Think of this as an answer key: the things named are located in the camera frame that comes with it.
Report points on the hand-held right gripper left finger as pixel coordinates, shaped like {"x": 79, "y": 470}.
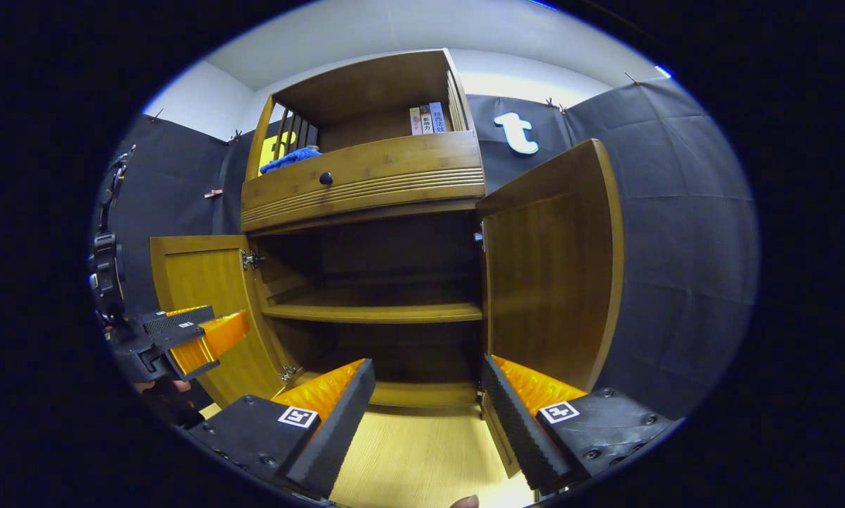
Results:
{"x": 327, "y": 441}

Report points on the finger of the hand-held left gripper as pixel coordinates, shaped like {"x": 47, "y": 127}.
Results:
{"x": 214, "y": 339}
{"x": 179, "y": 319}

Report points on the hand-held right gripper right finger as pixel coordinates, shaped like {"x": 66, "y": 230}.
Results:
{"x": 525, "y": 437}

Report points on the wooden shoe cabinet door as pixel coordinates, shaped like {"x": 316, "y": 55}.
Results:
{"x": 549, "y": 282}
{"x": 204, "y": 282}

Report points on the wooden double-door shoe cabinet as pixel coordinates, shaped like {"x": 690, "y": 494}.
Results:
{"x": 373, "y": 92}

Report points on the wooden inner cabinet shelf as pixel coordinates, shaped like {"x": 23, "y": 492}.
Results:
{"x": 373, "y": 312}

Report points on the wooden cabinet drawer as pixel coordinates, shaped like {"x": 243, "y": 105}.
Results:
{"x": 394, "y": 173}

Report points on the black cloth clip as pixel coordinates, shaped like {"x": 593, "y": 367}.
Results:
{"x": 554, "y": 105}
{"x": 156, "y": 113}
{"x": 235, "y": 135}
{"x": 631, "y": 77}

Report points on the blue cloth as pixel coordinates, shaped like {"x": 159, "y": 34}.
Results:
{"x": 288, "y": 159}

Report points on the black drawer knob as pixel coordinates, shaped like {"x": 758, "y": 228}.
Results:
{"x": 326, "y": 178}

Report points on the black backdrop cloth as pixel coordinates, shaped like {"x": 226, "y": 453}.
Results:
{"x": 676, "y": 247}

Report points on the pink spine book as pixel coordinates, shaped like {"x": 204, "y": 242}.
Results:
{"x": 415, "y": 121}

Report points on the brown spine book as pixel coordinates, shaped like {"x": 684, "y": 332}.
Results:
{"x": 426, "y": 120}

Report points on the lilac spine book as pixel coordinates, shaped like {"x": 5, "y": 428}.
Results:
{"x": 438, "y": 118}

